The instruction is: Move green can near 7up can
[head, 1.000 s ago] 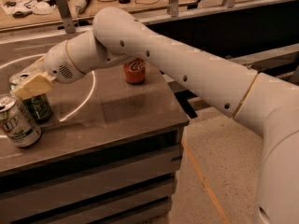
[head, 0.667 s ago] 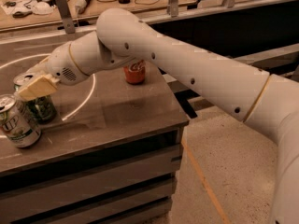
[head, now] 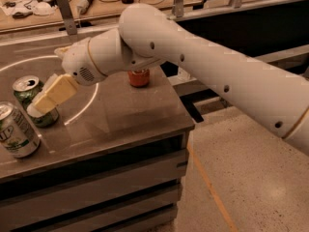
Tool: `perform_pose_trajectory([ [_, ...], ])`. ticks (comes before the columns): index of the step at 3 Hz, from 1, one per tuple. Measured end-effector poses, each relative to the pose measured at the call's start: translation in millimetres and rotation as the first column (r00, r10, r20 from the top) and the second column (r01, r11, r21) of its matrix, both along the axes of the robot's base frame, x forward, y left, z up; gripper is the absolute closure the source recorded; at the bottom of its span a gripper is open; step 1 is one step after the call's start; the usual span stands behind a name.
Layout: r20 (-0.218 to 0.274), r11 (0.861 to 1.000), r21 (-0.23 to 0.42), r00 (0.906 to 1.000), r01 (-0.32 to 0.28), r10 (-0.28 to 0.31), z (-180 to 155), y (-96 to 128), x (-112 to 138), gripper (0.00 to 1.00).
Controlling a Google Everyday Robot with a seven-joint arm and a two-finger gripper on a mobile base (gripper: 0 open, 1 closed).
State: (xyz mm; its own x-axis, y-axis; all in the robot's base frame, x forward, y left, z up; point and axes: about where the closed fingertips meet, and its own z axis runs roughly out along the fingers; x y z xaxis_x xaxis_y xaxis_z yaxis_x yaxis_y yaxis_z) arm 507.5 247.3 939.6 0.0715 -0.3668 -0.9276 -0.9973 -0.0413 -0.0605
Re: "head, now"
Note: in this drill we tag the silver 7up can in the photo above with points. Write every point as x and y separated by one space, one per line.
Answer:
17 136

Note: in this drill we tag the white face mask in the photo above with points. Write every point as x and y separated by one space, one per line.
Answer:
43 9

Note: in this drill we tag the white handheld tool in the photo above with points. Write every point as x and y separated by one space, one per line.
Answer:
83 6

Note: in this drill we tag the grey metal bracket left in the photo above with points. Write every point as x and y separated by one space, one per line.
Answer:
65 11

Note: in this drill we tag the clear sanitizer bottle left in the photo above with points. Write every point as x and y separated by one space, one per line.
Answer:
183 75

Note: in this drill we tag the red Coca-Cola can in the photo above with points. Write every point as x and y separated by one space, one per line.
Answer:
139 79

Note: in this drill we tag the green soda can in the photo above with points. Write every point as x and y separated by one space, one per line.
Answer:
25 89

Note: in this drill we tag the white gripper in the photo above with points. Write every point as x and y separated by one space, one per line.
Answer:
78 64

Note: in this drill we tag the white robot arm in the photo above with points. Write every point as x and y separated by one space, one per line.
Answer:
276 99

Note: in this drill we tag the grey drawer cabinet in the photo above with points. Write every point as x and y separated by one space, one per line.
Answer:
104 184

